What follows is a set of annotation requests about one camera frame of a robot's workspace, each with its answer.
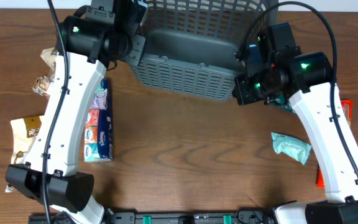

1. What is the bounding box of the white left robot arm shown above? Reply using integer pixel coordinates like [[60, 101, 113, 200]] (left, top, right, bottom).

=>
[[6, 0, 148, 223]]

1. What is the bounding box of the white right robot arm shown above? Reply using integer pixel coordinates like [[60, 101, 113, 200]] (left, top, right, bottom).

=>
[[232, 23, 358, 223]]

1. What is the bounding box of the beige cookie bag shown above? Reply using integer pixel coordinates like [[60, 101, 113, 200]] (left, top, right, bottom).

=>
[[32, 47, 58, 99]]

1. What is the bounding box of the green Nescafe coffee bag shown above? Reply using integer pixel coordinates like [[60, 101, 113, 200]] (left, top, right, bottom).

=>
[[264, 95, 296, 114]]

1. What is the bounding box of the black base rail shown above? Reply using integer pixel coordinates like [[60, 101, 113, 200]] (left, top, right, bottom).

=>
[[28, 210, 276, 224]]

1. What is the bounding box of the red San Remo spaghetti pack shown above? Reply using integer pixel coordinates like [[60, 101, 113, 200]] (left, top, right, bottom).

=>
[[316, 100, 353, 189]]

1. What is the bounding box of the mint green small packet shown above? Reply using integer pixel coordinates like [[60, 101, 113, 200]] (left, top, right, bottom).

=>
[[271, 133, 312, 165]]

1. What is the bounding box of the beige snack bag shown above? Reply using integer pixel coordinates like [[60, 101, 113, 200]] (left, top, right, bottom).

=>
[[4, 114, 46, 194]]

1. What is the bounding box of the Kleenex tissue multipack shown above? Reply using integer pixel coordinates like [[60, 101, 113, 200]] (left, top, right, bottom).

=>
[[84, 79, 113, 163]]

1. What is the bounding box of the grey plastic basket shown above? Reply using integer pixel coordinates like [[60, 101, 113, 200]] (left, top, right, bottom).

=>
[[130, 0, 276, 101]]

